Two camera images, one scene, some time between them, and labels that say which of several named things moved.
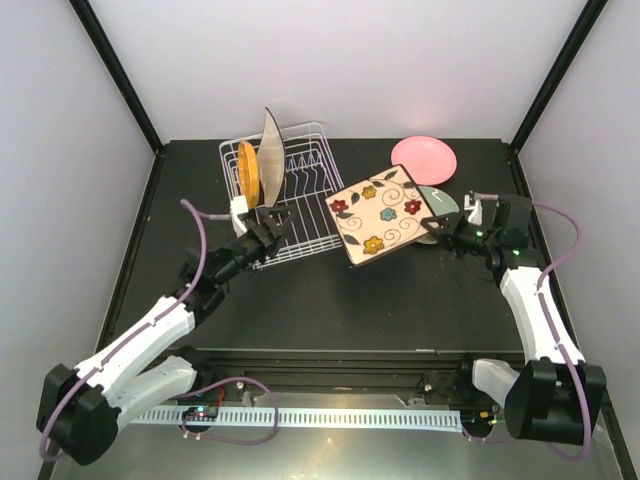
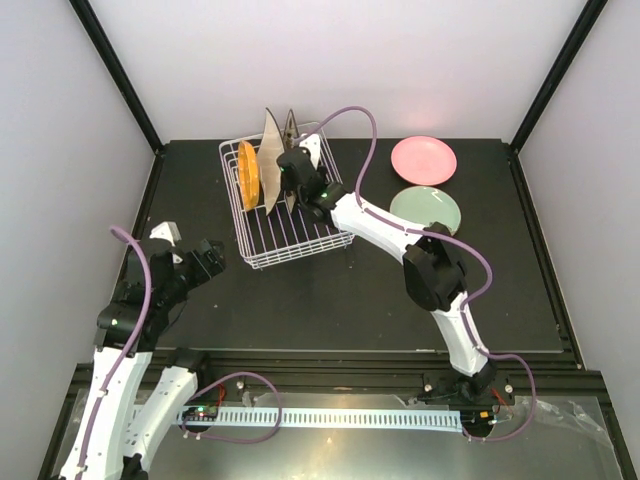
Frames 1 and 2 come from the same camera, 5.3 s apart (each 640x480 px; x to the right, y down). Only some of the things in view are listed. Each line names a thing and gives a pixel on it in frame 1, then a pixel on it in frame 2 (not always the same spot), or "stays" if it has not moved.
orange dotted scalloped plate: [249, 175] stays
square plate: [379, 216] -> [290, 134]
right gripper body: [461, 238] -> [301, 199]
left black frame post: [123, 79] stays
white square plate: [271, 160] stays
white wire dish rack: [291, 173] stays
